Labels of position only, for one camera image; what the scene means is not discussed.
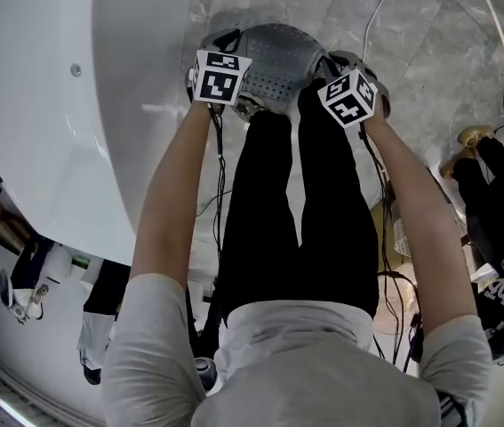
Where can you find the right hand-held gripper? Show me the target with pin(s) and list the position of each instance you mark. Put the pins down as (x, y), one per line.
(349, 105)

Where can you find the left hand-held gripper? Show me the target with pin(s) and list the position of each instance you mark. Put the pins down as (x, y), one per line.
(216, 85)

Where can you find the chrome bathtub drain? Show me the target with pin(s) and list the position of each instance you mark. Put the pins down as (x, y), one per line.
(75, 70)

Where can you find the person's left forearm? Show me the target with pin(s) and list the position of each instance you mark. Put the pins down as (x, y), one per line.
(167, 203)

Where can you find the person's right forearm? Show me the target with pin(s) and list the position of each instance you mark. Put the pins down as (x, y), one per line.
(416, 220)

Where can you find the person's black trousers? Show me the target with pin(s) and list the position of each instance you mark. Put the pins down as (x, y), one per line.
(260, 216)

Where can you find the person's grey t-shirt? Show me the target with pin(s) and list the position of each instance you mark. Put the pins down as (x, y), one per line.
(300, 363)

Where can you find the white bathtub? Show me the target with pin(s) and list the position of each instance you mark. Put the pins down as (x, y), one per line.
(34, 127)

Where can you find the grey perforated rubber mat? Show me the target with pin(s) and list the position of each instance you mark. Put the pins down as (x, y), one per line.
(278, 60)

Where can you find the person's grey left shoe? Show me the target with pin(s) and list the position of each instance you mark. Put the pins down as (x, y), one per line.
(249, 109)

